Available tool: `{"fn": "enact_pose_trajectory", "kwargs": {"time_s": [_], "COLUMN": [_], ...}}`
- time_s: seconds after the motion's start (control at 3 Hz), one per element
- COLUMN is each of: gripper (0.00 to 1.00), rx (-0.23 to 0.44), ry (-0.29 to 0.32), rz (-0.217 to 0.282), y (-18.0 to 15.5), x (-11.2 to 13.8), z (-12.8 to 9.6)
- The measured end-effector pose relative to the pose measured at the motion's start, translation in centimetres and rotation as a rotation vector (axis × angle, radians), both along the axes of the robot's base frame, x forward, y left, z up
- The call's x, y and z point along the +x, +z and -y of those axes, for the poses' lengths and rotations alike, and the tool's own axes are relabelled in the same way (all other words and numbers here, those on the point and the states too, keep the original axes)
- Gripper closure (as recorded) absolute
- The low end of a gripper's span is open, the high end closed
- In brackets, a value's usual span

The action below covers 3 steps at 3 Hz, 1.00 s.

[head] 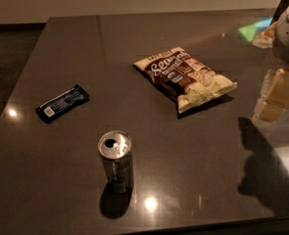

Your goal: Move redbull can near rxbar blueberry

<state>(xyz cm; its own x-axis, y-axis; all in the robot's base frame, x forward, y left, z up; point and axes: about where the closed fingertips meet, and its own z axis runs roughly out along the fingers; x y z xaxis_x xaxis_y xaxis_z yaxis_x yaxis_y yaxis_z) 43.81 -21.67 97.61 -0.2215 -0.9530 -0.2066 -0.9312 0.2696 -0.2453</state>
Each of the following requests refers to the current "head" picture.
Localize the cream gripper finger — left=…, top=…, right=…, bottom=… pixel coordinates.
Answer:
left=254, top=69, right=289, bottom=122

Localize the silver redbull can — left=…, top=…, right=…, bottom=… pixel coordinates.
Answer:
left=98, top=130, right=134, bottom=194

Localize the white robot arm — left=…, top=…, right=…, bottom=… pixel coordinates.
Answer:
left=253, top=0, right=289, bottom=122

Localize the dark blue rxbar wrapper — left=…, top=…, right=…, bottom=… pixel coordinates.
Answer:
left=35, top=84, right=89, bottom=123

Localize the snack bag at table edge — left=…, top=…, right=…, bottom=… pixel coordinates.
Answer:
left=253, top=23, right=277, bottom=49

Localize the brown white chip bag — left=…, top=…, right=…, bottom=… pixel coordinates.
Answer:
left=133, top=47, right=237, bottom=114

